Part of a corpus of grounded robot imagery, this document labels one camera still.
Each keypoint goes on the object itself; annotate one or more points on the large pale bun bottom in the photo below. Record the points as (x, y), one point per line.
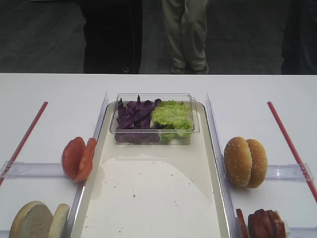
(32, 221)

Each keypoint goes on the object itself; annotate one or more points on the green lettuce leaves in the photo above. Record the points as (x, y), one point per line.
(172, 115)

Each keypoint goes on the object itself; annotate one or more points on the inner tomato slice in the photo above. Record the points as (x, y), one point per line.
(86, 163)

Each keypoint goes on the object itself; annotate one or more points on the single red meat slice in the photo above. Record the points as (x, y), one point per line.
(242, 224)

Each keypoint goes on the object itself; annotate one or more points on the red meat patty stack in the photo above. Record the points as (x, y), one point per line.
(266, 224)

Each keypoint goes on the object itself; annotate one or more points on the clear plastic salad container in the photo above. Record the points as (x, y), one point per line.
(178, 97)

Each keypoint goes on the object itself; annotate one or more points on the purple cabbage leaves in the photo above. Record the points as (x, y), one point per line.
(136, 116)

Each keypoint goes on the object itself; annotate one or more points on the white rectangular metal tray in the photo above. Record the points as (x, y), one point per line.
(152, 191)

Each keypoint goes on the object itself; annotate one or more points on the sesame bun top near tray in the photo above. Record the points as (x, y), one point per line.
(238, 161)

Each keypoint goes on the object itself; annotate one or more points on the person in black trousers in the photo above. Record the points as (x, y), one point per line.
(113, 33)

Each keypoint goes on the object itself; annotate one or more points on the person in khaki trousers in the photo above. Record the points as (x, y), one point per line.
(185, 24)

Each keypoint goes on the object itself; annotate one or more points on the sesame bun top outer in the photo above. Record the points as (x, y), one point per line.
(259, 163)

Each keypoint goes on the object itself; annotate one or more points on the right clear long divider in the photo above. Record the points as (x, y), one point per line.
(230, 214)

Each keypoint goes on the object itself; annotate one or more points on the small pale bun bottom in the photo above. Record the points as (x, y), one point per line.
(59, 221)

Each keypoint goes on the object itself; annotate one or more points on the right clear upper cross track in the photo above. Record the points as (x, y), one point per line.
(291, 172)

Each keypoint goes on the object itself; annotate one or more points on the left clear upper cross track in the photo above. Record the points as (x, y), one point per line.
(31, 170)

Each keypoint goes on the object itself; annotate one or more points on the person in dark blue trousers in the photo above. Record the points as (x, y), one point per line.
(299, 48)

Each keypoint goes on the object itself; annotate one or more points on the left red plastic rail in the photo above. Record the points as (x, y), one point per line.
(17, 151)

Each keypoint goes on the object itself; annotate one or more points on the red plastic rail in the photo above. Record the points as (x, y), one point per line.
(17, 151)
(292, 148)

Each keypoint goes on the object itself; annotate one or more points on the right red plastic rail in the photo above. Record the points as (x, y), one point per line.
(292, 148)

